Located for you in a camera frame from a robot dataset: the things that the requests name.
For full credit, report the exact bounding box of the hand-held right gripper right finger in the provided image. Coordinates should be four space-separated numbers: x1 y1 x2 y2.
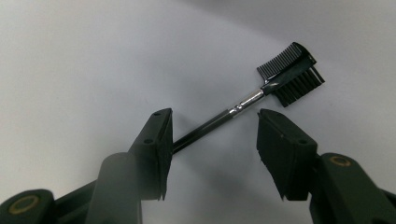
256 108 396 224

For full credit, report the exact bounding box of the white table cover sheet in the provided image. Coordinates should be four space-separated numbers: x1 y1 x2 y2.
0 0 396 224

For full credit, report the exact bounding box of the black eyebrow comb brush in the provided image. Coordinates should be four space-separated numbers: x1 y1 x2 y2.
172 41 326 155

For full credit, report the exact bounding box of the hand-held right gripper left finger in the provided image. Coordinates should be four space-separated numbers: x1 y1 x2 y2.
85 107 175 224

